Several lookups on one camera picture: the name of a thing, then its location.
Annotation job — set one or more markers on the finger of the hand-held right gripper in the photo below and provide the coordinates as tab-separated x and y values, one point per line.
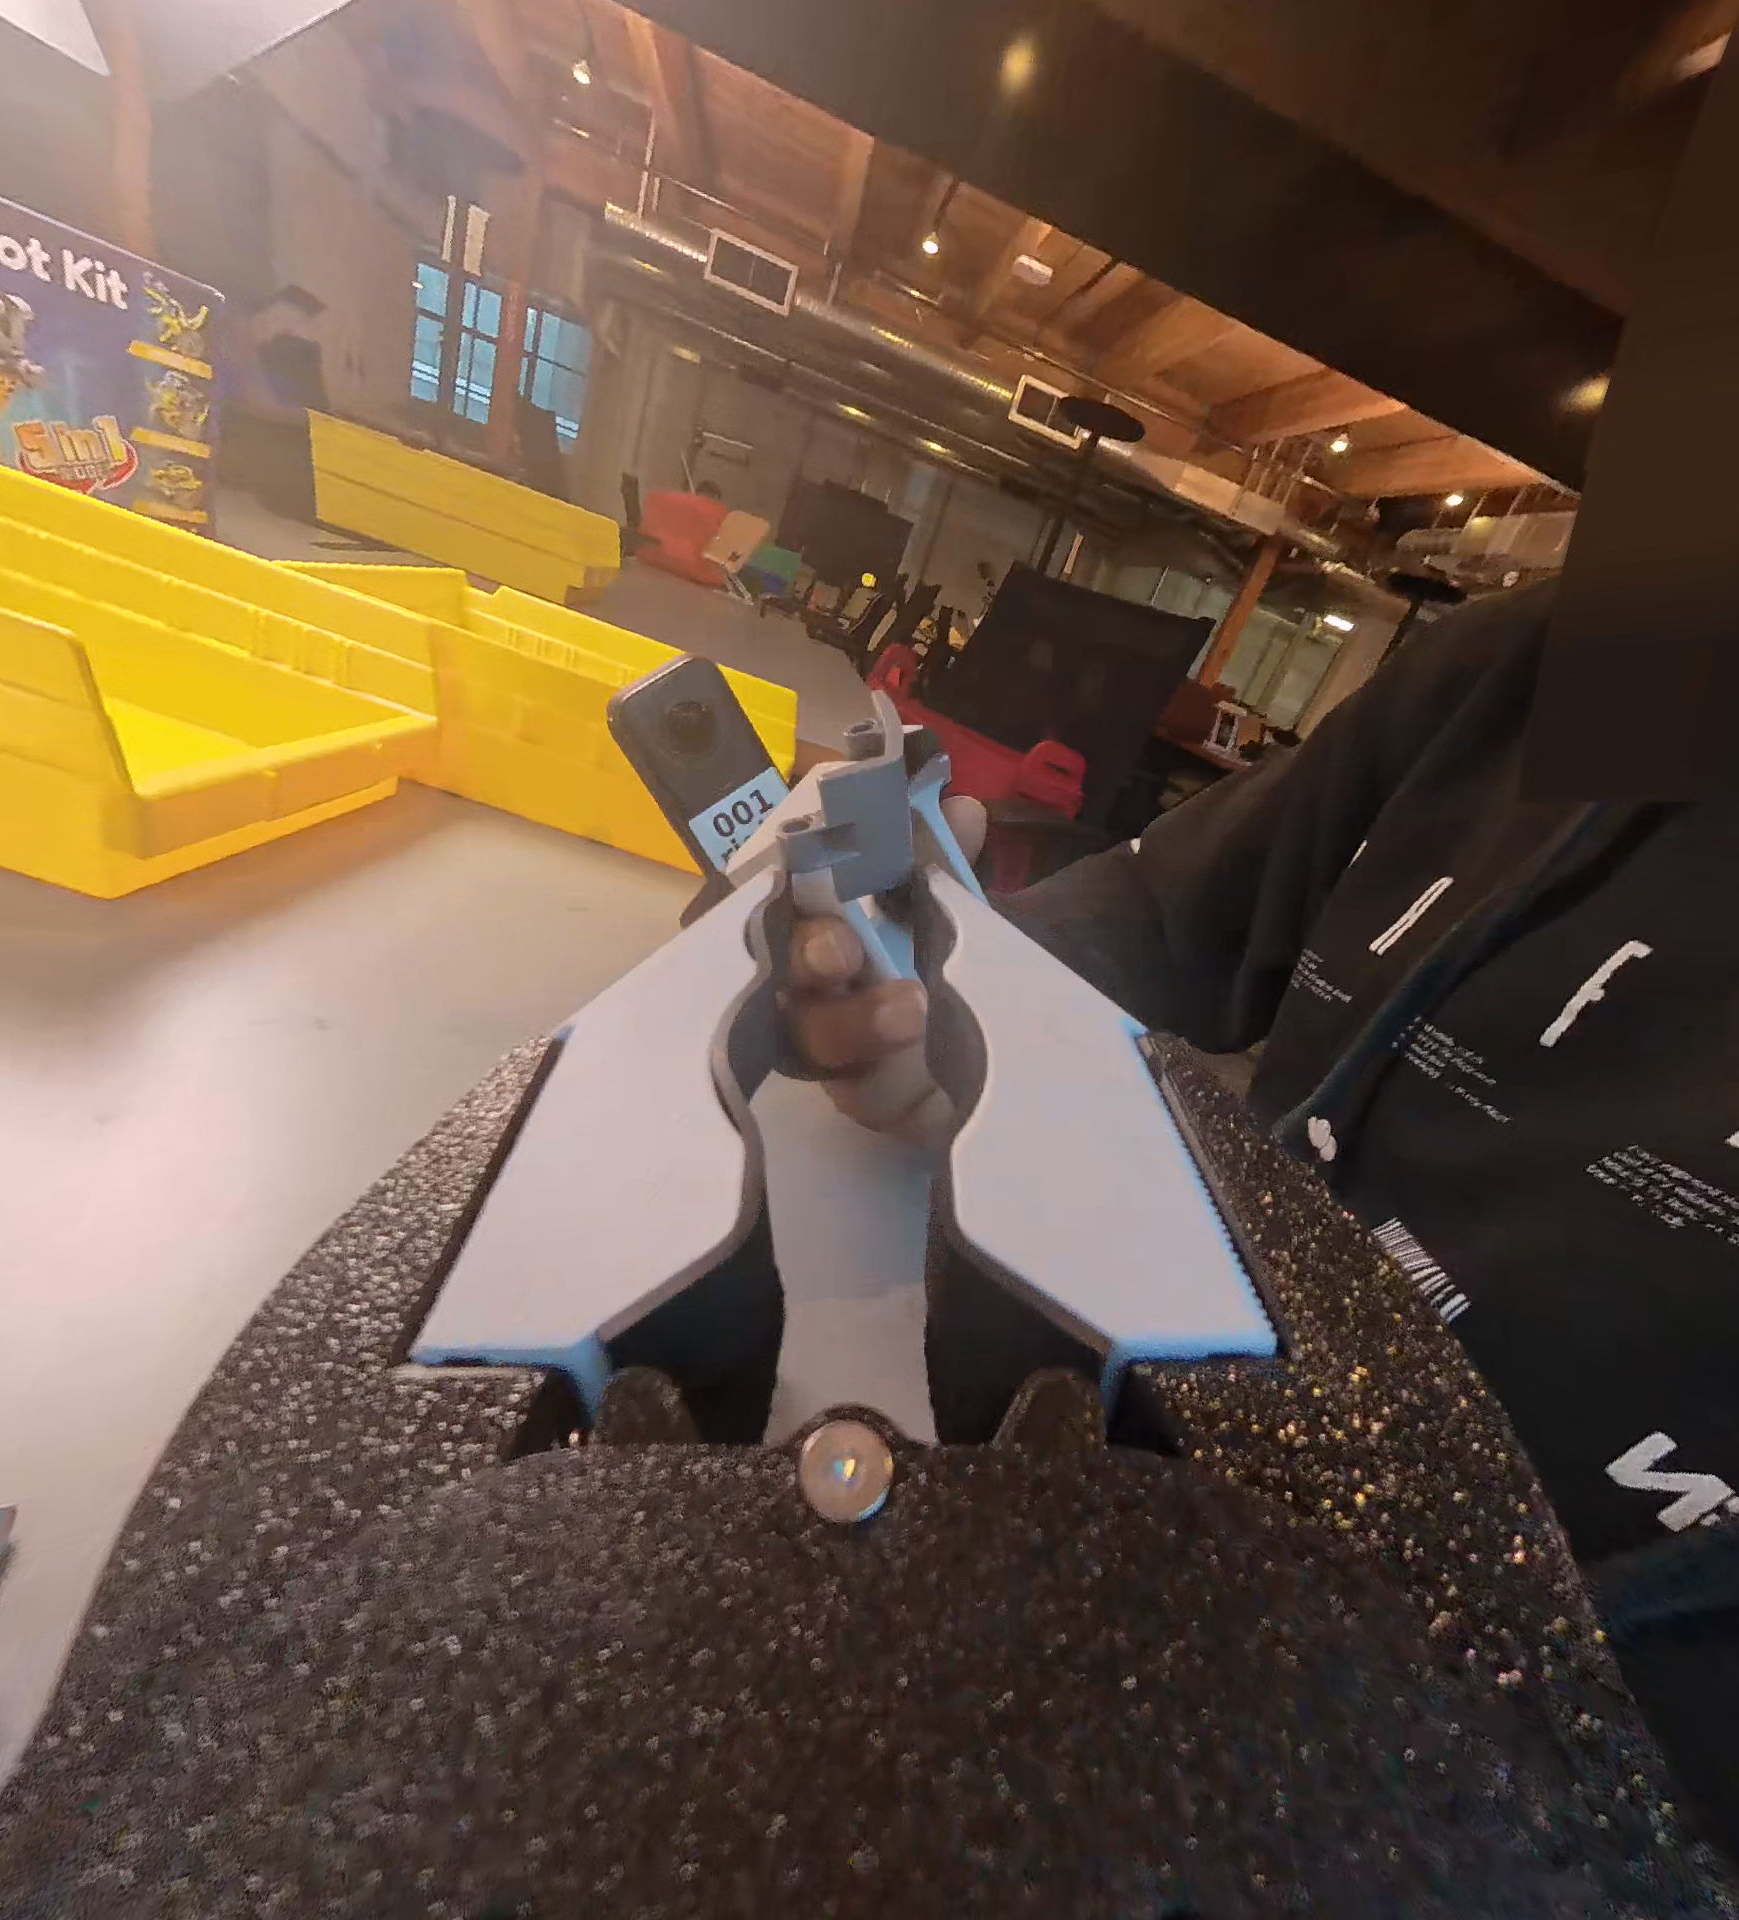
879	943
926	766

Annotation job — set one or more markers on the paned window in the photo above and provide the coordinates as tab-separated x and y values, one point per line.
483	347

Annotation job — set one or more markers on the blue cardboard box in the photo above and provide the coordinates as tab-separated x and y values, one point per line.
60	329

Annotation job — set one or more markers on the grey desk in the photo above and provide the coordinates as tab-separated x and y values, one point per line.
135	1051

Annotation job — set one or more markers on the red lounge chair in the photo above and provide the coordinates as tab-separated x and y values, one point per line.
1023	766

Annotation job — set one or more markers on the grey hinged panel piece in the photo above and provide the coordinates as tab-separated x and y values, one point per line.
855	828

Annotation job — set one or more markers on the black round disc on pole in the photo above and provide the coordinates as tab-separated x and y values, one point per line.
1097	424

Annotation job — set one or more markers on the person's right hand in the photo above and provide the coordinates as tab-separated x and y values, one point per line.
870	1051

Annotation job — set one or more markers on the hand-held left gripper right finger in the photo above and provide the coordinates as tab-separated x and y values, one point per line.
1090	1185

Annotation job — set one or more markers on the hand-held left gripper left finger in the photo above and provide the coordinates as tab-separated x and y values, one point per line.
594	1185

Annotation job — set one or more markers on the person's black hoodie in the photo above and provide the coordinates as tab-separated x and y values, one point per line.
1558	1197

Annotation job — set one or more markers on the black partition panel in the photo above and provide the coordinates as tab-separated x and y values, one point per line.
1077	648

